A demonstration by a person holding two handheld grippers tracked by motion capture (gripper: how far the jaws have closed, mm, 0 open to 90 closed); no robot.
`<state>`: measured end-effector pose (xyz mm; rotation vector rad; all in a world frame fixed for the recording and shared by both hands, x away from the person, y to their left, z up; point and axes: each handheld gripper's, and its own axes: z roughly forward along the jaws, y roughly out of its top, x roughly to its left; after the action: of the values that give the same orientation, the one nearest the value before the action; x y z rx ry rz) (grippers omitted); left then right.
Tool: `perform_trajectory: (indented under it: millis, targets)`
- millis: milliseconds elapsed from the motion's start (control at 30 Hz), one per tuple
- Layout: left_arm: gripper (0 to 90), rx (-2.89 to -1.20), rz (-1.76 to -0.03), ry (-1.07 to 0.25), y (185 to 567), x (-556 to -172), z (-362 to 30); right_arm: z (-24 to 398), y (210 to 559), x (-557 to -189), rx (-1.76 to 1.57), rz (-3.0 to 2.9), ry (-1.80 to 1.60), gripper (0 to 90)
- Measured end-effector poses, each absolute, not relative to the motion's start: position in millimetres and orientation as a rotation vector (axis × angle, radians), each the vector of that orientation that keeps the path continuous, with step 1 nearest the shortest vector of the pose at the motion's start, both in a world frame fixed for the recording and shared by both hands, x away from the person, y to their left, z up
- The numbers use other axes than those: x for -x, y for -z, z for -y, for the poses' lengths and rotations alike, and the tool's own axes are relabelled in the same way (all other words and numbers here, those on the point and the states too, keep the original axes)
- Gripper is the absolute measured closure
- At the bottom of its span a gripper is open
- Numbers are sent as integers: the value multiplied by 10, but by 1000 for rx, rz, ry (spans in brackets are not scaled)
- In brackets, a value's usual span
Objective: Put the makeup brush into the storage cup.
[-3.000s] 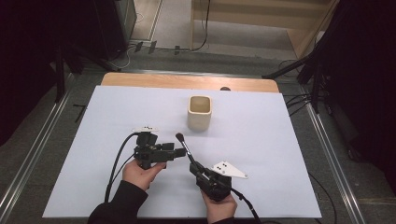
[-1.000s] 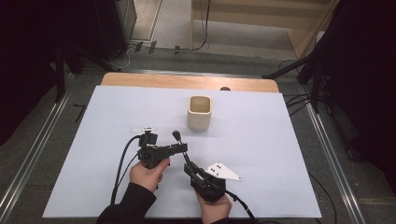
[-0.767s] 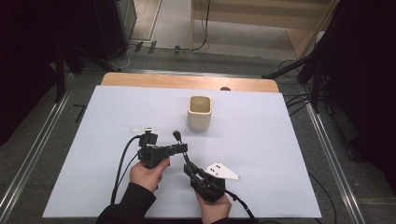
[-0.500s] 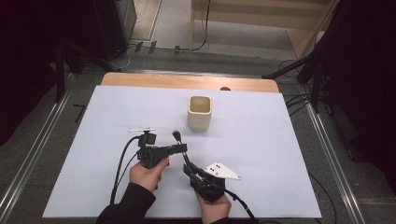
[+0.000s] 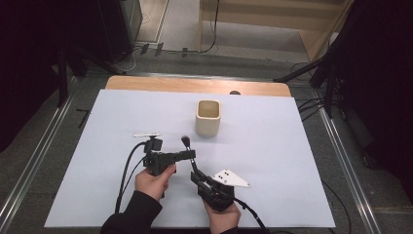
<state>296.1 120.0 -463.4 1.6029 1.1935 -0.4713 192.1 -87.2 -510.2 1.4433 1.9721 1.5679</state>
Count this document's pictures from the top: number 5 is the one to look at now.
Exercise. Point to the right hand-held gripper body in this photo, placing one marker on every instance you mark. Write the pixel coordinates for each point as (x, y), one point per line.
(217, 196)

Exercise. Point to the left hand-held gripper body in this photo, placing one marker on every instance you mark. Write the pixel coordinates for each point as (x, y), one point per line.
(157, 161)

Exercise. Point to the black makeup brush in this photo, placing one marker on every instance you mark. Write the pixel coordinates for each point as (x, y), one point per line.
(194, 164)

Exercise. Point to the cream square cup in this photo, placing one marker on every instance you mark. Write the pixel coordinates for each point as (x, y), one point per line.
(208, 122)

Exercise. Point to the person's left hand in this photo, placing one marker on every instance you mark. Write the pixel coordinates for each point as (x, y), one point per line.
(152, 185)

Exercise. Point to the person's right hand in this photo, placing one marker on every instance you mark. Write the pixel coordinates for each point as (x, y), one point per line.
(224, 221)

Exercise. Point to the white table sheet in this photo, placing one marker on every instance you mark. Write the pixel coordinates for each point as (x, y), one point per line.
(259, 146)

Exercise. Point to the dark round disc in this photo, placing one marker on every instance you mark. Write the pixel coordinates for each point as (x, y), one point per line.
(235, 93)

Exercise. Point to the black metal stand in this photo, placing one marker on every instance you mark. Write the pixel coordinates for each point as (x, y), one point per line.
(61, 81)
(329, 84)

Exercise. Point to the black cabinet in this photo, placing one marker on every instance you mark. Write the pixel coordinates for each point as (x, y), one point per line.
(120, 26)

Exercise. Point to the black curtain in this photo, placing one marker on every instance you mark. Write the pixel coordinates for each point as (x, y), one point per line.
(383, 81)
(29, 65)

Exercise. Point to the metal floor rail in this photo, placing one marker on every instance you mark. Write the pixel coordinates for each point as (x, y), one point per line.
(350, 178)
(32, 162)

